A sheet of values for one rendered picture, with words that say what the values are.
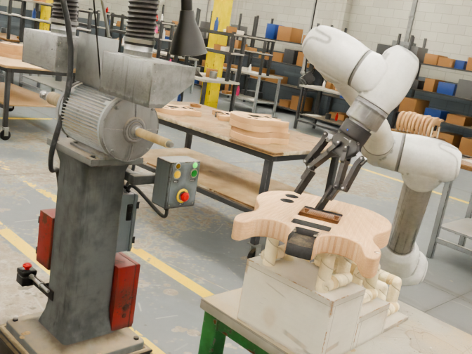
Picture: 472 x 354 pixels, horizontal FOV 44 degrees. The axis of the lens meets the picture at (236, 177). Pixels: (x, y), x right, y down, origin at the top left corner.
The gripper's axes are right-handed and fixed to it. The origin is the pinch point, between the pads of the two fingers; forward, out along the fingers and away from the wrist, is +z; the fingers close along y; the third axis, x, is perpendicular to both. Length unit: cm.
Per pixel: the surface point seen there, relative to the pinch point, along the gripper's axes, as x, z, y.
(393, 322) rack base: -34.4, 20.2, -26.0
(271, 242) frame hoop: 5.4, 16.0, -1.0
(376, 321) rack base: -21.0, 20.0, -25.7
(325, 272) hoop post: 6.0, 12.6, -17.5
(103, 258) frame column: -42, 81, 87
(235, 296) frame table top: -10.8, 39.1, 7.8
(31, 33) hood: -3, 19, 152
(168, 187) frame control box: -44, 40, 80
